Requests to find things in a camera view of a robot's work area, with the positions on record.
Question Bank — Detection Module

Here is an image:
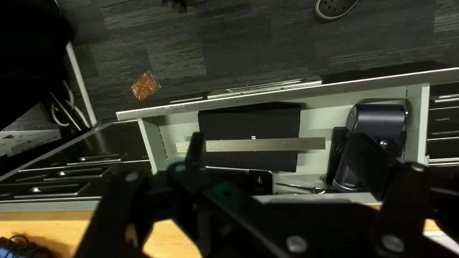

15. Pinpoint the flat black box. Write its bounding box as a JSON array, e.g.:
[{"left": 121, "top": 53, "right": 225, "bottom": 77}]
[{"left": 197, "top": 102, "right": 302, "bottom": 173}]

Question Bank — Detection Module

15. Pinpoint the grey oval floor object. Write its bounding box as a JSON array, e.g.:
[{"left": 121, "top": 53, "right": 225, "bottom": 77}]
[{"left": 312, "top": 0, "right": 361, "bottom": 21}]

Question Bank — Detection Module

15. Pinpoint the dark blue handheld device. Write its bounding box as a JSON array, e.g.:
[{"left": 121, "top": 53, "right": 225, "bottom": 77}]
[{"left": 328, "top": 99, "right": 410, "bottom": 193}]

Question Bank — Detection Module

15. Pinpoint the blue pack with cables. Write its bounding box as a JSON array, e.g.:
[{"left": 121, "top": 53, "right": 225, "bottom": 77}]
[{"left": 0, "top": 234, "right": 51, "bottom": 258}]

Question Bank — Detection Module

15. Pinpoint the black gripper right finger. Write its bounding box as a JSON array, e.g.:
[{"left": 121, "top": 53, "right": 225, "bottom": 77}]
[{"left": 341, "top": 132, "right": 434, "bottom": 258}]

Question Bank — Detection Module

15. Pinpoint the open grey metal drawer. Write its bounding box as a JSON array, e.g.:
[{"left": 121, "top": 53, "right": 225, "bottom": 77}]
[{"left": 114, "top": 66, "right": 431, "bottom": 206}]

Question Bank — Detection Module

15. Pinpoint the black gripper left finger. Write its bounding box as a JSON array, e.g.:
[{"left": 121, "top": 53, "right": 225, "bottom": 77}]
[{"left": 75, "top": 132, "right": 206, "bottom": 258}]

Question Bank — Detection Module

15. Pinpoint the long grey metal bar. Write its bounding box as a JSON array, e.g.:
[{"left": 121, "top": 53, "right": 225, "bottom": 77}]
[{"left": 204, "top": 136, "right": 326, "bottom": 155}]

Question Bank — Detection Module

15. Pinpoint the black drawer cabinet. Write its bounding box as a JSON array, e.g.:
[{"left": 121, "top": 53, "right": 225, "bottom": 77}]
[{"left": 0, "top": 80, "right": 459, "bottom": 214}]

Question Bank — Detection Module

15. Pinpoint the orange wrapper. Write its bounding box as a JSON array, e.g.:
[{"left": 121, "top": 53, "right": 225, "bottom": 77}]
[{"left": 128, "top": 72, "right": 161, "bottom": 102}]

